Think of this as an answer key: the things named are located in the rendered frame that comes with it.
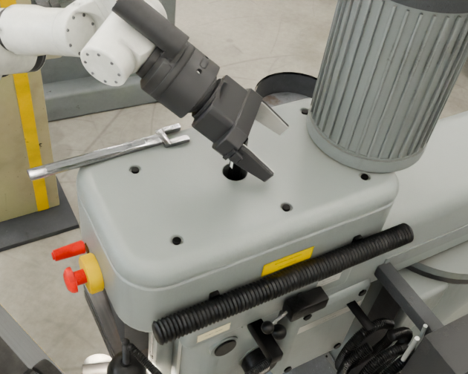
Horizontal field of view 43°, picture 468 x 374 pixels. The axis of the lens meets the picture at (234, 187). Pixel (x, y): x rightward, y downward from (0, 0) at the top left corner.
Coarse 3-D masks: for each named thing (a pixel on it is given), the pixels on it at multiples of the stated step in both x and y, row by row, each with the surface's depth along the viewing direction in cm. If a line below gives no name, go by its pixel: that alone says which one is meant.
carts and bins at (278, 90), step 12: (288, 72) 332; (264, 84) 329; (276, 84) 335; (288, 84) 337; (300, 84) 337; (312, 84) 334; (264, 96) 336; (276, 96) 336; (288, 96) 337; (300, 96) 338; (312, 96) 339
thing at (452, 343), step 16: (464, 320) 95; (432, 336) 92; (448, 336) 92; (464, 336) 92; (416, 352) 95; (432, 352) 91; (448, 352) 90; (464, 352) 90; (416, 368) 96; (432, 368) 92; (448, 368) 89; (464, 368) 88
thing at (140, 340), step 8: (112, 312) 174; (120, 320) 159; (120, 328) 163; (128, 328) 156; (120, 336) 167; (128, 336) 159; (136, 336) 161; (144, 336) 162; (136, 344) 164; (144, 344) 166
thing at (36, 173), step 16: (160, 128) 92; (176, 128) 93; (128, 144) 89; (144, 144) 90; (160, 144) 91; (176, 144) 91; (64, 160) 85; (80, 160) 85; (96, 160) 86; (32, 176) 82
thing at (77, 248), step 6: (66, 246) 97; (72, 246) 98; (78, 246) 98; (84, 246) 98; (54, 252) 96; (60, 252) 97; (66, 252) 97; (72, 252) 97; (78, 252) 98; (84, 252) 99; (54, 258) 97; (60, 258) 97
